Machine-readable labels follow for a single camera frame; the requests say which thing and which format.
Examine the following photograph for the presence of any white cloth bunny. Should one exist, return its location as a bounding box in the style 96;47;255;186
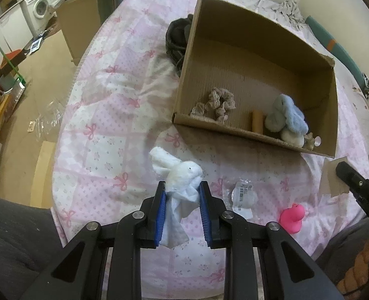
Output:
149;147;203;249

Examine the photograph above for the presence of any pink rubber duck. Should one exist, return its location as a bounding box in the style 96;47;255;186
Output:
279;203;305;234

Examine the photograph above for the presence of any beige knotted plush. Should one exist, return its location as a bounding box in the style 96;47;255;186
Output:
303;132;315;151

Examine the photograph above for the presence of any orange soft roll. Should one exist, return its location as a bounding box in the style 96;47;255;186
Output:
251;110;264;135

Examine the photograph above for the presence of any beige lace scrunchie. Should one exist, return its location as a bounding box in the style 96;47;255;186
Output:
190;87;236;125

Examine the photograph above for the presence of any light blue fluffy scrunchie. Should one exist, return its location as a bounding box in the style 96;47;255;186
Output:
264;94;308;136

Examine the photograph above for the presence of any cream fluffy scrunchie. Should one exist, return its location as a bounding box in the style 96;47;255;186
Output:
280;127;304;148

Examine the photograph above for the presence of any clear plastic label bag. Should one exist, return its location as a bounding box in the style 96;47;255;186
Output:
228;179;258;221

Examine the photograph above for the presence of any cardboard scrap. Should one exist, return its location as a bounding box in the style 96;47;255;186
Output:
319;157;349;198

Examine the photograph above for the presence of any pink patterned quilt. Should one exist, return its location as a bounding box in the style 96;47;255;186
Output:
51;0;363;258

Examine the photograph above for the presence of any open cardboard box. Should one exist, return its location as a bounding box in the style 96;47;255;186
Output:
172;0;338;157

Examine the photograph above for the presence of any clear plastic wrapper on floor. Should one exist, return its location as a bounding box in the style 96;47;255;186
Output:
27;99;64;142

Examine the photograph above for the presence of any dark trouser leg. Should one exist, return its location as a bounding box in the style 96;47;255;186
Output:
0;198;62;299

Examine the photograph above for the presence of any teal orange bolster pillow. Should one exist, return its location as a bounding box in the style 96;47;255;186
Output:
306;15;369;99

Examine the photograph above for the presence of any black cloth bundle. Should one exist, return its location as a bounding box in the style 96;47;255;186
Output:
165;13;193;77

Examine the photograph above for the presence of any white floral duvet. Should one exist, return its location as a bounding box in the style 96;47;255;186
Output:
223;0;306;31

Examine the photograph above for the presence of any beige wooden cabinet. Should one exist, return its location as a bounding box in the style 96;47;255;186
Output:
56;0;101;66

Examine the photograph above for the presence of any white washing machine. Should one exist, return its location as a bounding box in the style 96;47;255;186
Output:
20;0;53;37

